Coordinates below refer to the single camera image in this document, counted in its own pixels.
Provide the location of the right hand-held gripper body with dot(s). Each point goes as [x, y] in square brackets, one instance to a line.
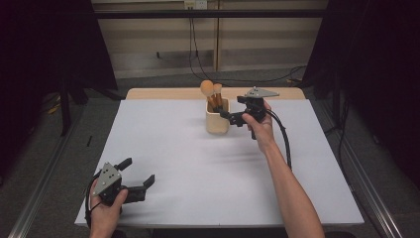
[256, 105]

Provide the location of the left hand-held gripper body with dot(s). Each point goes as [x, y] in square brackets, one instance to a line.
[107, 180]

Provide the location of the beige square brush holder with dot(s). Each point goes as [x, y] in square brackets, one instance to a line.
[216, 125]

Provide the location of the small makeup brush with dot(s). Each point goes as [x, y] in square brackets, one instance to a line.
[217, 88]

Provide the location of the large makeup brush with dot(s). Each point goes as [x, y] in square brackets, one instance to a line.
[207, 87]

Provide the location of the person's right hand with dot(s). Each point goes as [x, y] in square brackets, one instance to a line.
[264, 132]

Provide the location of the person's left hand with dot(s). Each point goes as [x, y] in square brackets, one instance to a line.
[104, 219]

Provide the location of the small black floor piece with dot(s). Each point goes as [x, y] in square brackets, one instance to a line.
[89, 141]

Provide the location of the white table sheet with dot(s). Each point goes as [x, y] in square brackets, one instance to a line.
[198, 185]

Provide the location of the black metal stand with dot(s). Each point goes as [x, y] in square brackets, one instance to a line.
[65, 109]
[336, 102]

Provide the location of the black horizontal bar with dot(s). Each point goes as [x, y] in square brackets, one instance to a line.
[211, 14]

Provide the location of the black curtain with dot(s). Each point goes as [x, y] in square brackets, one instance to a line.
[39, 66]
[379, 82]

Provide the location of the metal floor rail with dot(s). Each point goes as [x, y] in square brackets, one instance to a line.
[43, 178]
[366, 185]

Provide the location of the wooden wall post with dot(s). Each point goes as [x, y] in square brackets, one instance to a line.
[217, 43]

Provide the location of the white wall socket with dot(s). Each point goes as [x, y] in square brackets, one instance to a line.
[195, 4]

